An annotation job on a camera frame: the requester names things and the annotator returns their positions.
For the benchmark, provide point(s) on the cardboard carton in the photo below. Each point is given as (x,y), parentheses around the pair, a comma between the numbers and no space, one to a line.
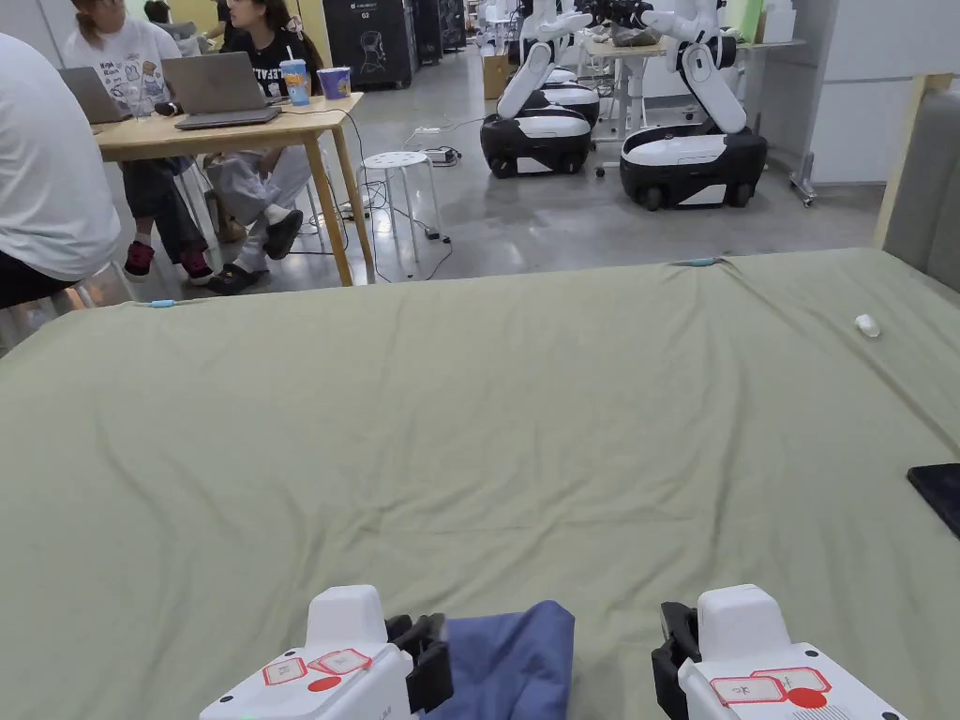
(496,75)

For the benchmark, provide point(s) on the white power strip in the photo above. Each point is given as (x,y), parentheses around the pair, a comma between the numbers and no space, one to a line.
(441,156)

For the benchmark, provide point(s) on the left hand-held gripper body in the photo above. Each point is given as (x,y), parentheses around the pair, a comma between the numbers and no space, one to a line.
(337,679)

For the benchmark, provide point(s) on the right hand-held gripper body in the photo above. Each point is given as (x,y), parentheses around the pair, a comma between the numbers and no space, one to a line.
(780,686)

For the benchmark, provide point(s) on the wooden desk with white legs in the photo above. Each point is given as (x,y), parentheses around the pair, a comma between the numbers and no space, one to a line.
(750,46)

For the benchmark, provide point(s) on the blue garment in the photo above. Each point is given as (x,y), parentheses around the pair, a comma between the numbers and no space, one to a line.
(510,667)

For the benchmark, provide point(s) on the black cabinet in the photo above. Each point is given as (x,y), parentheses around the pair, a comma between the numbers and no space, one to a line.
(371,41)

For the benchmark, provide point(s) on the small white object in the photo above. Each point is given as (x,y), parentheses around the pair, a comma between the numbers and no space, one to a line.
(868,325)

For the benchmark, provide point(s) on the grey padded headboard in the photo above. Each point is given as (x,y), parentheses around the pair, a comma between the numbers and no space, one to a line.
(926,187)

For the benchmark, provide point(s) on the white and black robot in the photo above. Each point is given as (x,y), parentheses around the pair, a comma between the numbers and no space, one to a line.
(536,139)
(694,157)

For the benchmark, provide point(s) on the black phone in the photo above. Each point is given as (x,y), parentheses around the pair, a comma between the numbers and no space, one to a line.
(941,491)

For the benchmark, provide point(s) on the bed with pale green sheet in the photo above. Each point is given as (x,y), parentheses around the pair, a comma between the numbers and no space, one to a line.
(480,435)

